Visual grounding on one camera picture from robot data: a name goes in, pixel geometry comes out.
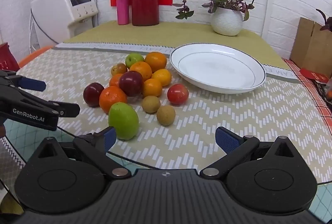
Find large orange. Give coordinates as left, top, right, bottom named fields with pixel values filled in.
left=129, top=61, right=153, bottom=81
left=144, top=52, right=167, bottom=73

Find red plaid cloth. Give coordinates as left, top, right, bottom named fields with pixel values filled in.
left=281, top=58, right=332, bottom=134

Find yellow-orange citrus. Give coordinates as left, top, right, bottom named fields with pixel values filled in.
left=152, top=69, right=172, bottom=87

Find small brownish apple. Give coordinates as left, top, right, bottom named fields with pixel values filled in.
left=111, top=63, right=128, bottom=77

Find large green jujube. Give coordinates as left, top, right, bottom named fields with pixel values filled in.
left=108, top=102, right=140, bottom=140

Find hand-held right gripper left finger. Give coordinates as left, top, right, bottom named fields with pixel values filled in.
left=34, top=126, right=132, bottom=179

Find white water dispenser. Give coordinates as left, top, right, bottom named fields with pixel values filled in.
left=30, top=0, right=99, bottom=47

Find round green apple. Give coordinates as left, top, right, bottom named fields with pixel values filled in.
left=125, top=53, right=145, bottom=69

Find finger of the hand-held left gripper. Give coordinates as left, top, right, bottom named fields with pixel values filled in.
left=47, top=101, right=81, bottom=118
left=0, top=70, right=47, bottom=92

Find small tangerine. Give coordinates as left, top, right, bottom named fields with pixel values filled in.
left=109, top=73, right=123, bottom=88
left=142, top=78, right=163, bottom=98

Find dimpled medium tangerine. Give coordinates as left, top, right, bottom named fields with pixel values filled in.
left=99, top=86, right=128, bottom=114

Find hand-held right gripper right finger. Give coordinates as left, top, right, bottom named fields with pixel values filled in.
left=200, top=126, right=299, bottom=179

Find cardboard box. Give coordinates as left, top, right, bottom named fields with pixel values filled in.
left=290, top=17, right=332, bottom=79

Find red packet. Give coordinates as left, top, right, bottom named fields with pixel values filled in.
left=299, top=68, right=329, bottom=84

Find green tablecloth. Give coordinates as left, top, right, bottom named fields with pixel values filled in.
left=63, top=20, right=292, bottom=70

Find red container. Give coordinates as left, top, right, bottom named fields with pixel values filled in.
left=0, top=42, right=21, bottom=71

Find pink bottle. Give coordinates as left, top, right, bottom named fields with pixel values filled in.
left=116, top=0, right=130, bottom=25

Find dark red plum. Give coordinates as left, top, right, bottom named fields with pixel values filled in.
left=119, top=71, right=144, bottom=97
left=83, top=82, right=105, bottom=108

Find brown kiwi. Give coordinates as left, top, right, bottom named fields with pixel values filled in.
left=142, top=95, right=161, bottom=114
left=156, top=105, right=176, bottom=126

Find white plate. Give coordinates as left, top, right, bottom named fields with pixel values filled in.
left=170, top=43, right=266, bottom=94

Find red tomato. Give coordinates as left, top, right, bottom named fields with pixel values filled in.
left=167, top=84, right=189, bottom=105

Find purple leafed plant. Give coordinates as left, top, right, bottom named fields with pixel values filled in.
left=316, top=8, right=332, bottom=31

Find potted plant in white pot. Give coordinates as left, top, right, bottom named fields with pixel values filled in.
left=172, top=0, right=256, bottom=36

